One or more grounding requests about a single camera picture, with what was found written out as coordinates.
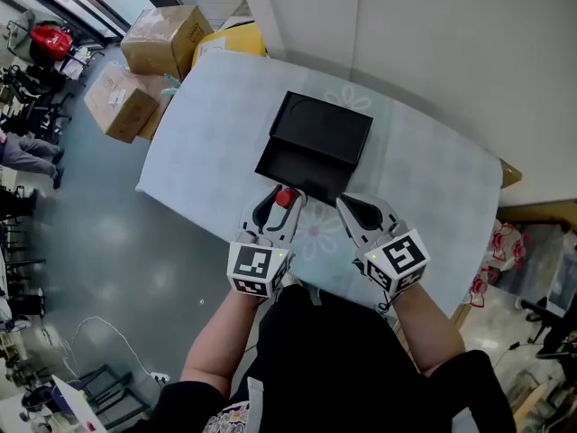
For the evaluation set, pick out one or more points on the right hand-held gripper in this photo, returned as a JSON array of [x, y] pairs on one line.
[[396, 260]]

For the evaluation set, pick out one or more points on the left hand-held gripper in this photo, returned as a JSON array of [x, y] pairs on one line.
[[252, 264]]

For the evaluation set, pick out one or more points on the small red-capped bottle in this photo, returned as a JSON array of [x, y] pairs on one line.
[[285, 197]]

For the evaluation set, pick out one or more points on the black box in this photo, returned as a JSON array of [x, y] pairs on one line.
[[322, 138]]

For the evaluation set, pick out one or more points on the person's right forearm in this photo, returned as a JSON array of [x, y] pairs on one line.
[[428, 332]]

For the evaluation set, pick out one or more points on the person's left forearm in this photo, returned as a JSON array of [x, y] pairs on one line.
[[221, 341]]

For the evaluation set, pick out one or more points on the taped brown cardboard box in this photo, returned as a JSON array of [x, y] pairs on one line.
[[119, 104]]

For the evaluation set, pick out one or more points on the large brown cardboard box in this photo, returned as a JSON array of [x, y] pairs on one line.
[[162, 39]]

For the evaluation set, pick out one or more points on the pale floral tablecloth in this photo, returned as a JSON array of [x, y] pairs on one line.
[[212, 142]]

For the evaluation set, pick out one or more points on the red floral plastic bag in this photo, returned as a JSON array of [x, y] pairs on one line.
[[500, 260]]

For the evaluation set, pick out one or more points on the person's black clothing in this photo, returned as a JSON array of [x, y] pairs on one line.
[[333, 368]]

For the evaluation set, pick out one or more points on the yellow package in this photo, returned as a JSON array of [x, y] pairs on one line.
[[230, 41]]

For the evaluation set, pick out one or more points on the white power strip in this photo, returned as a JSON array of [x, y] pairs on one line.
[[160, 377]]

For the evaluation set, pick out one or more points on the black stand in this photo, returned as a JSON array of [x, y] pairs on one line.
[[552, 327]]

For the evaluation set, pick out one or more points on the black metal stool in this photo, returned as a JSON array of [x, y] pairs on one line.
[[112, 395]]

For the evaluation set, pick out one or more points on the black office chair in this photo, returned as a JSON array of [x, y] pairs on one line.
[[38, 106]]

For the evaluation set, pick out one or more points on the white paper sheet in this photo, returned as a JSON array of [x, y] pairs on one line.
[[79, 406]]

